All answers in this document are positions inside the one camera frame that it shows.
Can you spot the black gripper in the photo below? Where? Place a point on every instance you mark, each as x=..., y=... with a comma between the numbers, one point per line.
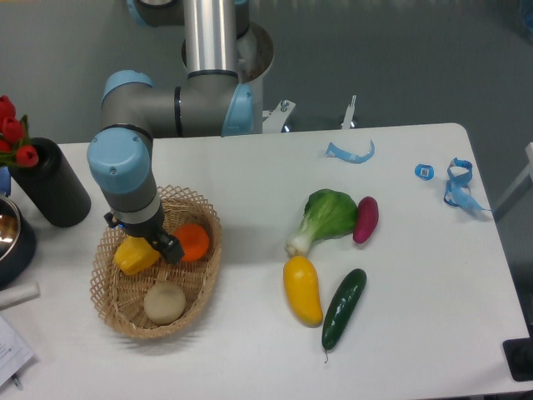
x=153, y=232

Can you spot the yellow squash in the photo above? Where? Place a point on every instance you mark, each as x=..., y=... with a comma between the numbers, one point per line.
x=301, y=286

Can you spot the woven wicker basket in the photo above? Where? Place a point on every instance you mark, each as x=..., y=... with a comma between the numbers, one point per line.
x=119, y=298

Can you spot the white table clamp bracket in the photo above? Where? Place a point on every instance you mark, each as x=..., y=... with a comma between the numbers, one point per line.
x=274, y=121

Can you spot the purple sweet potato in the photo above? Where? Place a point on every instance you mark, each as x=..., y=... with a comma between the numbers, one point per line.
x=368, y=218

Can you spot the white paper roll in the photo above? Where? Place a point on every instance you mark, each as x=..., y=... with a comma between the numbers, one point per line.
x=18, y=294

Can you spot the crumpled blue tape strip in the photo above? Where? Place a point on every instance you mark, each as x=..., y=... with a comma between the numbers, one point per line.
x=457, y=189

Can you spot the white table clamp post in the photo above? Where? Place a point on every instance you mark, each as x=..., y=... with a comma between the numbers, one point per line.
x=349, y=120

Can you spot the printed paper sheet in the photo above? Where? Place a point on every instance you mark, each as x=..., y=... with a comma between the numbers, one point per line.
x=15, y=354

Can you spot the curved blue tape strip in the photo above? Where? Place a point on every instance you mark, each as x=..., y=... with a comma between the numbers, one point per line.
x=333, y=151

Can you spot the orange fruit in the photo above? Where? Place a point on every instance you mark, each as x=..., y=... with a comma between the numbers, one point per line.
x=194, y=240

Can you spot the small blue tape piece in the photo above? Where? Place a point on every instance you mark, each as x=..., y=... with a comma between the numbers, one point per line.
x=424, y=172

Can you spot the yellow bell pepper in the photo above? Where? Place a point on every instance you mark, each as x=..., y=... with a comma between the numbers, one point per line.
x=135, y=255

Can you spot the black cylindrical vase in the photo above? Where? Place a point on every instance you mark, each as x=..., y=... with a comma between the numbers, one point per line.
x=53, y=186

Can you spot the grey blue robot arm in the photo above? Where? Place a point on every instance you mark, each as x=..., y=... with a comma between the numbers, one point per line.
x=213, y=102

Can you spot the green bok choy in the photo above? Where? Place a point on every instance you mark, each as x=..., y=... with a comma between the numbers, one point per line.
x=327, y=214

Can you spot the red tulip bouquet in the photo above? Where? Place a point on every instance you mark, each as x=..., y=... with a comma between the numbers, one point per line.
x=16, y=145

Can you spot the green cucumber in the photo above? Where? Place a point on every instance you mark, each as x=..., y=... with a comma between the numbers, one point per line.
x=341, y=307

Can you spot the black device at edge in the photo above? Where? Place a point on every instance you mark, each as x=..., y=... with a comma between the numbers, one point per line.
x=519, y=358

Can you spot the beige round bun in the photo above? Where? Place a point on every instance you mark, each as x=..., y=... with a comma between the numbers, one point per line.
x=164, y=302

